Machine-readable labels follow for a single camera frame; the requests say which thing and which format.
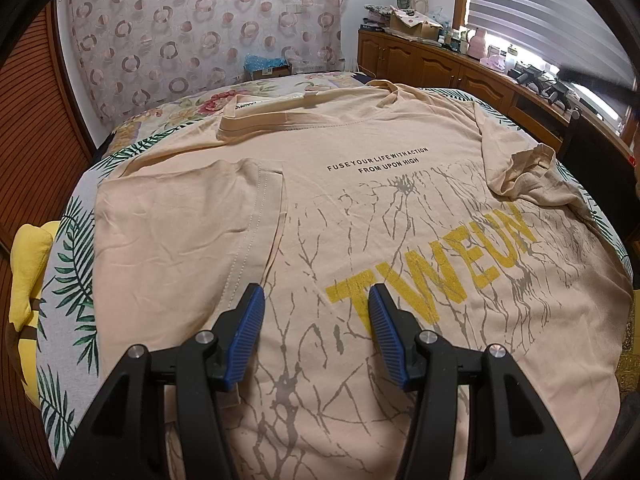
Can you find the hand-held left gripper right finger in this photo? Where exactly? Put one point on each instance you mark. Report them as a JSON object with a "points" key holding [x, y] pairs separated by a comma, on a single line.
{"points": [[385, 340]]}

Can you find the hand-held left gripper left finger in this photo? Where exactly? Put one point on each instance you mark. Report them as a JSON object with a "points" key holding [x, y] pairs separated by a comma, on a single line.
{"points": [[247, 340]]}

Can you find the circle pattern curtain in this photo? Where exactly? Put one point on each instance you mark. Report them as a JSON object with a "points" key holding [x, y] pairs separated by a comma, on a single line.
{"points": [[200, 25]]}

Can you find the leaf print bed sheet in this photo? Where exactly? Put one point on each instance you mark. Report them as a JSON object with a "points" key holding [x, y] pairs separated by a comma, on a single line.
{"points": [[75, 270]]}

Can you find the pink bottle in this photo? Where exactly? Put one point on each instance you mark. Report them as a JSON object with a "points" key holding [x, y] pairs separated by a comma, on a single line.
{"points": [[477, 42]]}

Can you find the yellow plush toy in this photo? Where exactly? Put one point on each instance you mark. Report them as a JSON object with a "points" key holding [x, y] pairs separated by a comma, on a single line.
{"points": [[25, 285]]}

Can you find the open cardboard box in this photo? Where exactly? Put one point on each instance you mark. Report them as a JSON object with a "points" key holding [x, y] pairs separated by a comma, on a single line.
{"points": [[412, 25]]}

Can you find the wooden cabinet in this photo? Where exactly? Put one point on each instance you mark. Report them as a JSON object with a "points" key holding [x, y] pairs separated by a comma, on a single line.
{"points": [[425, 62]]}

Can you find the window blinds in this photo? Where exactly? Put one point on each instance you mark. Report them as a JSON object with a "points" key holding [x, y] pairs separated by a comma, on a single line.
{"points": [[540, 5]]}

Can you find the wooden headboard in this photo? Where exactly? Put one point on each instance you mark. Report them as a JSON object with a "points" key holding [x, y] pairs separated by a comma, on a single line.
{"points": [[45, 135]]}

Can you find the black devices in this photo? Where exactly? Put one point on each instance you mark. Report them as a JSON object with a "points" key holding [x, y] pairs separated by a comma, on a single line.
{"points": [[537, 82]]}

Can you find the beige printed t-shirt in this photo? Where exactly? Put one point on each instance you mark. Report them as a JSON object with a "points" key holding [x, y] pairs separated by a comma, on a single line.
{"points": [[350, 210]]}

